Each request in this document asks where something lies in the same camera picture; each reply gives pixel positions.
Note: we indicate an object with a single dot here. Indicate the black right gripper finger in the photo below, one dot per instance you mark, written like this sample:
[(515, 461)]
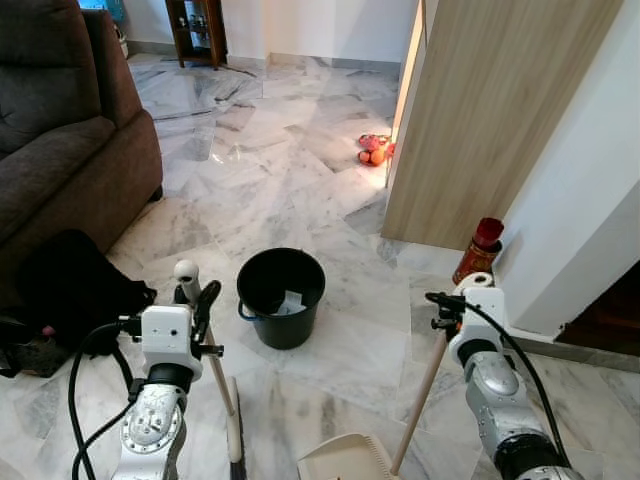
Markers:
[(443, 299)]

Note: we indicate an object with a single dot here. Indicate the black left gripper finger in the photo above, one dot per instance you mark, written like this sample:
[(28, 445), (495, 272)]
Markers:
[(206, 305)]

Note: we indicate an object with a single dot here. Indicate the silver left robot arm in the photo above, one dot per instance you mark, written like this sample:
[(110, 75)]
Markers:
[(150, 425)]

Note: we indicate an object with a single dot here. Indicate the red lidded can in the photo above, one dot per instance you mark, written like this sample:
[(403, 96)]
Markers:
[(478, 250)]

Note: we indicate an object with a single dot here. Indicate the black plastic bucket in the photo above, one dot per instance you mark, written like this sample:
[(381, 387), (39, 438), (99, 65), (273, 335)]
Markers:
[(282, 330)]

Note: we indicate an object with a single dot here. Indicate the white paper scrap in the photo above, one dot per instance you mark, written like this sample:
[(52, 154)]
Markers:
[(294, 302)]

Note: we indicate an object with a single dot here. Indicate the black bag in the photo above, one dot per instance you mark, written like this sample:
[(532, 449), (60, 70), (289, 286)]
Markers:
[(70, 290)]

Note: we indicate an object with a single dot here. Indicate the brown fabric sofa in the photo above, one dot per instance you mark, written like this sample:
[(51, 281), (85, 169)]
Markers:
[(60, 140)]

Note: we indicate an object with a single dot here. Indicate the dark wooden cabinet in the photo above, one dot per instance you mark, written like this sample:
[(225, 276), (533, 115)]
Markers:
[(190, 35)]

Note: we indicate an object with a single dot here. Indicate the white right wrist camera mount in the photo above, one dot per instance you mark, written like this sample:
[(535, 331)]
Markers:
[(487, 312)]

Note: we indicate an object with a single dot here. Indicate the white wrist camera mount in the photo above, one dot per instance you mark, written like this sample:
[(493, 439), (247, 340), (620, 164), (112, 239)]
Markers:
[(487, 312), (165, 330)]

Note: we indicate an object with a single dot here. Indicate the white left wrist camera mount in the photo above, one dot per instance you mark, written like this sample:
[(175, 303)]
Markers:
[(165, 330)]

